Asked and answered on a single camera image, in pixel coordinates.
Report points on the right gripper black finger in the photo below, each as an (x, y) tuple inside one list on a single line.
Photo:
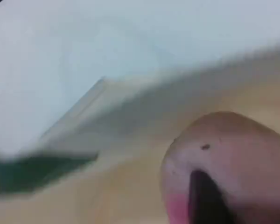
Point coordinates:
[(207, 200)]

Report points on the pink peach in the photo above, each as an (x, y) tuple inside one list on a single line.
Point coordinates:
[(235, 149)]

